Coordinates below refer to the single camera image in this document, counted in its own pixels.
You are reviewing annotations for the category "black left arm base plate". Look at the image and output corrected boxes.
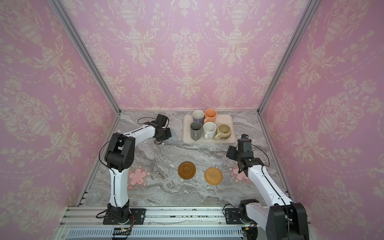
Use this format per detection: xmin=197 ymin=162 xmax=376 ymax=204
xmin=103 ymin=208 xmax=146 ymax=225

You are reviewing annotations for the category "brown round wooden coaster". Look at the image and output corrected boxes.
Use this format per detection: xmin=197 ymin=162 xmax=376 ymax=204
xmin=178 ymin=162 xmax=196 ymax=180

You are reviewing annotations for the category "left aluminium corner post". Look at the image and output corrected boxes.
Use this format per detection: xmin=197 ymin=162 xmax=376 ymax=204
xmin=48 ymin=0 xmax=121 ymax=115

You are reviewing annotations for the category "white perforated cable duct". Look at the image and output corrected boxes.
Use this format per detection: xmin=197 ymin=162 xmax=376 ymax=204
xmin=59 ymin=227 xmax=244 ymax=240

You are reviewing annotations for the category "orange ceramic mug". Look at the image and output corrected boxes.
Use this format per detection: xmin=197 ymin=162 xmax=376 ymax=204
xmin=204 ymin=109 xmax=217 ymax=123

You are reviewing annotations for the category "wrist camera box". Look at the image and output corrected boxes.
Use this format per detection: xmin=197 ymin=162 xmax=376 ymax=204
xmin=238 ymin=134 xmax=252 ymax=154
xmin=155 ymin=114 xmax=169 ymax=128

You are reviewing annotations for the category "aluminium front rail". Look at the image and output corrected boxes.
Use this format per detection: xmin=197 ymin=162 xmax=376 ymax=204
xmin=59 ymin=205 xmax=311 ymax=228

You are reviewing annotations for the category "purple ceramic mug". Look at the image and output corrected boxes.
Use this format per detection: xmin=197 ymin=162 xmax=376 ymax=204
xmin=192 ymin=110 xmax=205 ymax=124

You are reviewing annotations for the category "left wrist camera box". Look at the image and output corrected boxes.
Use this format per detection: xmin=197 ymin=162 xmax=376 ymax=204
xmin=155 ymin=114 xmax=169 ymax=128

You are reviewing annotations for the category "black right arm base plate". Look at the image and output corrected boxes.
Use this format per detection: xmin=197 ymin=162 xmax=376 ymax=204
xmin=224 ymin=208 xmax=248 ymax=225

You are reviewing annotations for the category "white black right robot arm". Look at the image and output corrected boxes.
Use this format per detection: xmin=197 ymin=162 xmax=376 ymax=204
xmin=226 ymin=144 xmax=310 ymax=240

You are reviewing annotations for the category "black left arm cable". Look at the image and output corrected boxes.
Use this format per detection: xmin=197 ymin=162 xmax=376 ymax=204
xmin=137 ymin=116 xmax=160 ymax=127

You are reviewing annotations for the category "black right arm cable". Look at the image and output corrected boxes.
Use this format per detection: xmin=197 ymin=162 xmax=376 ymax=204
xmin=251 ymin=144 xmax=271 ymax=168

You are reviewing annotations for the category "aluminium corner post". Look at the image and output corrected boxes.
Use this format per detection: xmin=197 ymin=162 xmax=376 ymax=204
xmin=258 ymin=0 xmax=321 ymax=116
xmin=48 ymin=0 xmax=121 ymax=115

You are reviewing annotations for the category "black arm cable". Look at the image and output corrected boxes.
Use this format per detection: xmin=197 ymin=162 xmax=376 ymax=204
xmin=137 ymin=116 xmax=160 ymax=127
xmin=251 ymin=144 xmax=271 ymax=168

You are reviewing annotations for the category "pink flower coaster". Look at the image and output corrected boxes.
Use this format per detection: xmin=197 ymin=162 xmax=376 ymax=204
xmin=128 ymin=165 xmax=151 ymax=191
xmin=229 ymin=164 xmax=250 ymax=185

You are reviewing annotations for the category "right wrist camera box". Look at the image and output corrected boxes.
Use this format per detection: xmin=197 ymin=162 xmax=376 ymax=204
xmin=238 ymin=134 xmax=252 ymax=154

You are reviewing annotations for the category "blue woven round coaster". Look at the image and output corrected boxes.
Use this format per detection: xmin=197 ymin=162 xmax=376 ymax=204
xmin=164 ymin=129 xmax=176 ymax=142

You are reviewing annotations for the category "woven rattan round coaster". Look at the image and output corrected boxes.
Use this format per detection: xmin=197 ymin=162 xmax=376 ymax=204
xmin=205 ymin=167 xmax=223 ymax=186

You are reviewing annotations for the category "white speckled mug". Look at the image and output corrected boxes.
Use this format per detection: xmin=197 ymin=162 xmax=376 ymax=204
xmin=203 ymin=122 xmax=217 ymax=140

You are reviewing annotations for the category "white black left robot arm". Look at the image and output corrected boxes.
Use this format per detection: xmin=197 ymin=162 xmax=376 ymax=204
xmin=103 ymin=123 xmax=172 ymax=225

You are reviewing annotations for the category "right aluminium corner post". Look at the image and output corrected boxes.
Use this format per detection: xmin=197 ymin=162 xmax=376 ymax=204
xmin=258 ymin=0 xmax=321 ymax=116

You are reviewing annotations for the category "cream rectangular tray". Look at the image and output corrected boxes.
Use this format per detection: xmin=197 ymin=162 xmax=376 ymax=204
xmin=182 ymin=114 xmax=237 ymax=145

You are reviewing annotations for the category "grey ceramic mug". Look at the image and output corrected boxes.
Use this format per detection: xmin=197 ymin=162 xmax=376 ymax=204
xmin=190 ymin=122 xmax=203 ymax=142

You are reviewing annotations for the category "beige glazed round mug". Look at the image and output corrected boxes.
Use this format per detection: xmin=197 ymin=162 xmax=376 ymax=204
xmin=214 ymin=124 xmax=232 ymax=141

